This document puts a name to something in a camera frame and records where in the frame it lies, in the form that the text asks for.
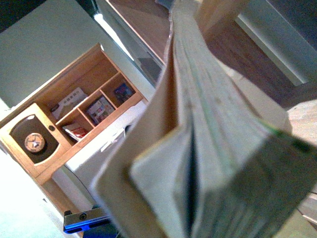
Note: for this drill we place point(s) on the paperback book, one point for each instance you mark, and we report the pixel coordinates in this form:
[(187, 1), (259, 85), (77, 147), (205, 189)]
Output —
[(201, 162)]

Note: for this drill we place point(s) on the blue picture book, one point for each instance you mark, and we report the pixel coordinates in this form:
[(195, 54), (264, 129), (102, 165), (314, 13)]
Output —
[(123, 93)]

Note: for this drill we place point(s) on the colourful comic book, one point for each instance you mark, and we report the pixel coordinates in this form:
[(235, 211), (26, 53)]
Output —
[(99, 110)]

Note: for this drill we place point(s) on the small wooden cubby cabinet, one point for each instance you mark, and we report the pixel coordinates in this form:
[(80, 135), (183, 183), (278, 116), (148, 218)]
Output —
[(97, 75)]

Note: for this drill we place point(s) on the red white booklet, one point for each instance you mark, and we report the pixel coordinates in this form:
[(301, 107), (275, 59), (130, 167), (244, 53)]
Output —
[(76, 131)]

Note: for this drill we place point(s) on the white booklet in cubby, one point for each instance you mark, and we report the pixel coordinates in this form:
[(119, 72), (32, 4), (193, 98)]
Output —
[(68, 103)]

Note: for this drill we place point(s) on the black clock plaque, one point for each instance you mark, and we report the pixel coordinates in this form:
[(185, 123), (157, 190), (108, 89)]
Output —
[(34, 139)]

